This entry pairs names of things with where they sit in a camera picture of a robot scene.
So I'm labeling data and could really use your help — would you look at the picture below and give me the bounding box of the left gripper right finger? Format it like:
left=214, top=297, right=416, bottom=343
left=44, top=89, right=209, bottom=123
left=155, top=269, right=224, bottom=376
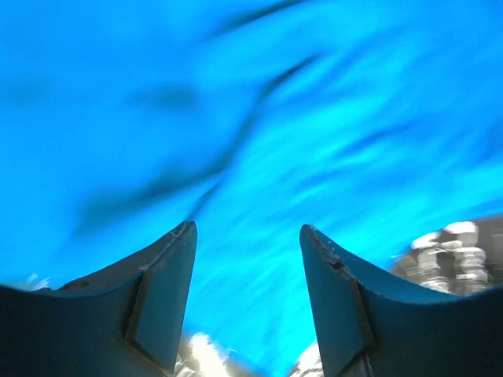
left=299, top=225, right=502, bottom=376

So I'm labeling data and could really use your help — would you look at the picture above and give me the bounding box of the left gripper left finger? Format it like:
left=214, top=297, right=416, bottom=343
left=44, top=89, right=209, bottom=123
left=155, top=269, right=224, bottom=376
left=1, top=221, right=196, bottom=376

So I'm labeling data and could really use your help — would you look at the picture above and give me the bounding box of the bright blue t shirt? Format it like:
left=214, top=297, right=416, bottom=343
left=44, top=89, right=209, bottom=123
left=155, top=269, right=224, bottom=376
left=1, top=1, right=502, bottom=376

